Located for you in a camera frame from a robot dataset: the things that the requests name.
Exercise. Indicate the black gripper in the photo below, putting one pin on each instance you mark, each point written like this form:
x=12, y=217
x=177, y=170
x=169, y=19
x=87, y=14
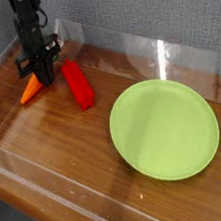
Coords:
x=26, y=62

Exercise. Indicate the green round plate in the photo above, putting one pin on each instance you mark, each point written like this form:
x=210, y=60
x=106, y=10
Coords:
x=164, y=129

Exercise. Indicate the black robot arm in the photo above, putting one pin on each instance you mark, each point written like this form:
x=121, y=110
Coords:
x=29, y=20

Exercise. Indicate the orange toy carrot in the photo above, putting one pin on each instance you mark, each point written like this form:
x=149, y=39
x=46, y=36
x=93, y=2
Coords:
x=32, y=88

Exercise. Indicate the clear acrylic enclosure wall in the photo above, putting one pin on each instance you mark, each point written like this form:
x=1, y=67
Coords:
x=58, y=163

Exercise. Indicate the red cloth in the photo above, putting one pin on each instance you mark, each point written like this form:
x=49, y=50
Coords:
x=78, y=84

